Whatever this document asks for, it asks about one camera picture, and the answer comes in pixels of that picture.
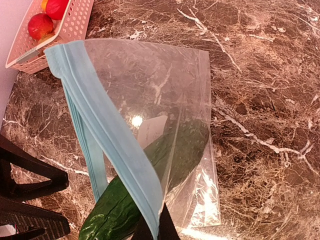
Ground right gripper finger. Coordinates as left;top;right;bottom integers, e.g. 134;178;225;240
158;204;180;240

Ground pink plastic basket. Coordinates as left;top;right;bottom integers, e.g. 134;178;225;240
5;0;94;74

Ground clear zip top bag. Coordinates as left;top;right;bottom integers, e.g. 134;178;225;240
44;38;221;238

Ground green cucumber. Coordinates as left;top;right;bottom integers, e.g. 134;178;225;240
78;119;210;240

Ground orange tangerine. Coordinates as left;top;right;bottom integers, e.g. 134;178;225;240
41;0;48;12

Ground red apple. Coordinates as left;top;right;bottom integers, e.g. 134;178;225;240
45;0;69;21
27;13;54;40

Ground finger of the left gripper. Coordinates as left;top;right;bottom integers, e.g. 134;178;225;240
0;135;69;200
0;197;70;240

